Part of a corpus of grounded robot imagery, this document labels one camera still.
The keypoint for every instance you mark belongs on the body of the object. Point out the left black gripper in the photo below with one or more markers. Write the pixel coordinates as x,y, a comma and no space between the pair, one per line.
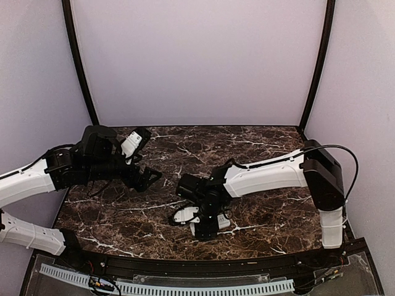
142,182

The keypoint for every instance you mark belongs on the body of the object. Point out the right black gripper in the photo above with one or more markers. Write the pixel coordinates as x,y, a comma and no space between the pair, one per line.
207,232

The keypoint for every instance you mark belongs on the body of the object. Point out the white remote control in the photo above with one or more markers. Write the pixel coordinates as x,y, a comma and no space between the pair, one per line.
223,223

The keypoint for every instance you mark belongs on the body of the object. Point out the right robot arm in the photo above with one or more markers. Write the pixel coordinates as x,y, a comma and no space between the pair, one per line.
312,167

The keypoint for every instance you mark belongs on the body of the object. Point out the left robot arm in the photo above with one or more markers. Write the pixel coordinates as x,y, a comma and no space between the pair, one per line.
98,156

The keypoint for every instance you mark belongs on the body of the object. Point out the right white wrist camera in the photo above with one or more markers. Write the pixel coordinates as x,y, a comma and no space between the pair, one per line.
184,216

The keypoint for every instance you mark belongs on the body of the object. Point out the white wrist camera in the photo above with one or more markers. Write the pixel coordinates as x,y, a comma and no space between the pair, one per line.
184,216
131,145

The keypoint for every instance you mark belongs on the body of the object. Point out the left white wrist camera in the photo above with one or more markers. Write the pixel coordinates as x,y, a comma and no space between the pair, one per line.
131,145

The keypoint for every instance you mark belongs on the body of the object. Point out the black front rail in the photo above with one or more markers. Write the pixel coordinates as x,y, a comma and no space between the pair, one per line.
294,264

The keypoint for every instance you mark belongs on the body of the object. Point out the white slotted cable duct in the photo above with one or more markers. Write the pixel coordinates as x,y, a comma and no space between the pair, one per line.
151,285

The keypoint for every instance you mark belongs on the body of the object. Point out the left black frame post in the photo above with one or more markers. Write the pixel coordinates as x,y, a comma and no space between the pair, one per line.
77,60

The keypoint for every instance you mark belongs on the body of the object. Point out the black frame post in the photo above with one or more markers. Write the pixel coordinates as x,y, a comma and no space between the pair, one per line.
77,60
319,65

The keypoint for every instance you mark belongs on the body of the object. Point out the right black frame post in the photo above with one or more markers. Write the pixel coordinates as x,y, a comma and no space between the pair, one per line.
319,65

